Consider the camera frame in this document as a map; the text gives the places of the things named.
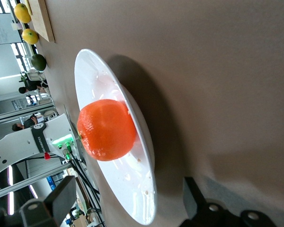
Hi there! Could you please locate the whiteboard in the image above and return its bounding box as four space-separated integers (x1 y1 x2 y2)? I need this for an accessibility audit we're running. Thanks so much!
0 13 22 45

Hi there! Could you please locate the person in black shirt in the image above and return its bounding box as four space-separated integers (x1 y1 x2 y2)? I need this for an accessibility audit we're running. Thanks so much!
18 78 48 94
12 115 43 132

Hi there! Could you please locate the green avocado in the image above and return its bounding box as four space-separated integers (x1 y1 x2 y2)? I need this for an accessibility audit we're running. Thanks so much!
30 53 47 71

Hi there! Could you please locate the aluminium frame beam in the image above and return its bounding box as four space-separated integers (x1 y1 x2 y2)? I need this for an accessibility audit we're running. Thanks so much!
0 163 71 201

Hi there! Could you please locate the black base cable bundle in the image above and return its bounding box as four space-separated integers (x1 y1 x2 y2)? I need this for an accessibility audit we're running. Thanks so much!
61 144 102 201

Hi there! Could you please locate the white round plate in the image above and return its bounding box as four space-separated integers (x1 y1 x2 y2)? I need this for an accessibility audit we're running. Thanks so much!
73 49 158 226

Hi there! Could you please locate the wooden cutting board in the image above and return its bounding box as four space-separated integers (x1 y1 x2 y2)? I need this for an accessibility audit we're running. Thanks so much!
28 0 55 43

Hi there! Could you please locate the orange fruit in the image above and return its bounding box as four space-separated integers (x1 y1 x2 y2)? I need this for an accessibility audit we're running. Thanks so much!
76 99 137 162

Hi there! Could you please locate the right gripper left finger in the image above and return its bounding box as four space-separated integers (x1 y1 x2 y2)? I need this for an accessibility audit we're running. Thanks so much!
18 175 77 227

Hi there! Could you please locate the yellow lemon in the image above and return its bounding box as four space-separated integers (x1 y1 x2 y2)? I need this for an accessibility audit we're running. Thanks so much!
14 3 32 24
22 28 39 45

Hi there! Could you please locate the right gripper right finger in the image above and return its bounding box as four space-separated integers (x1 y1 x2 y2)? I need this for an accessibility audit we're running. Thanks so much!
179 176 242 227

